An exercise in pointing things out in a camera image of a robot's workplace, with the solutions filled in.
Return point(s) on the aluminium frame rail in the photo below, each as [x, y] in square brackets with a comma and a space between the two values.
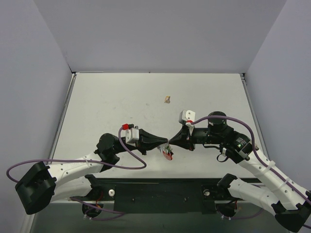
[85, 188]

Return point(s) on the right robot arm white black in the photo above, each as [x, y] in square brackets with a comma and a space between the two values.
[287, 201]

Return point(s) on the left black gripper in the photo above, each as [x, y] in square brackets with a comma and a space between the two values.
[142, 141]

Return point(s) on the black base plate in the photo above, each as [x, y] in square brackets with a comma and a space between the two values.
[159, 196]

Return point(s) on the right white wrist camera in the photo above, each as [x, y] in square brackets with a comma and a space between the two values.
[186, 116]

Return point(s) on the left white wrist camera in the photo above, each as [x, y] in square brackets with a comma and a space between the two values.
[131, 133]

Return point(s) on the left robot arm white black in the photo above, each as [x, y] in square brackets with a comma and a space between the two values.
[51, 180]

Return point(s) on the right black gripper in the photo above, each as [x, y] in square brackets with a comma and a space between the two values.
[187, 139]

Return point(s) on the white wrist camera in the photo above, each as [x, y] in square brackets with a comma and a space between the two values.
[131, 133]
[186, 116]

